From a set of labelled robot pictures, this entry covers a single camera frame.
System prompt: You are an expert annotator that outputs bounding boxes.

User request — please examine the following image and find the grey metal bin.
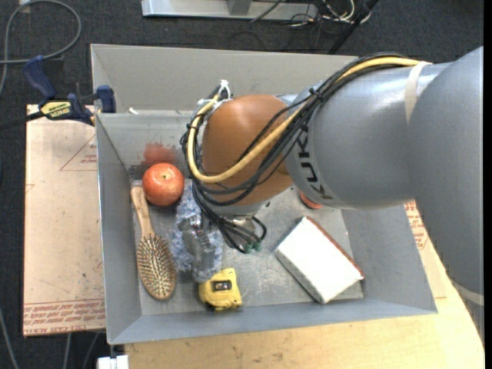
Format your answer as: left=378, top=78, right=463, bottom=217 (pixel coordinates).
left=90, top=43, right=438, bottom=345

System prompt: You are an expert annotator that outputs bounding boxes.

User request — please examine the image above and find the small orange round object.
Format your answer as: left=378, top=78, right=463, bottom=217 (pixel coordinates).
left=298, top=190, right=324, bottom=211

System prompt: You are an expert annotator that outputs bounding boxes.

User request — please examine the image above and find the wooden hairbrush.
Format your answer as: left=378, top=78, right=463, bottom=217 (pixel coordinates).
left=129, top=185, right=178, bottom=302

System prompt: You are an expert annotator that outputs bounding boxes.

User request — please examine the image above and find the yellow tape measure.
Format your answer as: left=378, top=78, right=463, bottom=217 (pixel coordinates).
left=197, top=268, right=244, bottom=312

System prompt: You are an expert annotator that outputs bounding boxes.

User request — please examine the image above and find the brown cardboard board, red print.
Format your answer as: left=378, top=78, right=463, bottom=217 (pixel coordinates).
left=22, top=104, right=449, bottom=337

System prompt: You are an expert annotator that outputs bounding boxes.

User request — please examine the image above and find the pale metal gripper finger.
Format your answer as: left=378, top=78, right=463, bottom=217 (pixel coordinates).
left=178, top=217, right=201, bottom=260
left=198, top=229, right=218, bottom=274

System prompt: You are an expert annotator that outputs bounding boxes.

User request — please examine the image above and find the blue and white fluffy cloth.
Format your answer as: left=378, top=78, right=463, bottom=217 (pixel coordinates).
left=168, top=188, right=224, bottom=284

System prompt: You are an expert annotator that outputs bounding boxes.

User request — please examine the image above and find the red apple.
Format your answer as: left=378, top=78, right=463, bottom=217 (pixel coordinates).
left=141, top=162, right=186, bottom=208

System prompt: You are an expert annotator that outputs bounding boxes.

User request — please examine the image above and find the white box with red-brown edge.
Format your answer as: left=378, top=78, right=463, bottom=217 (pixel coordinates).
left=274, top=215, right=366, bottom=305

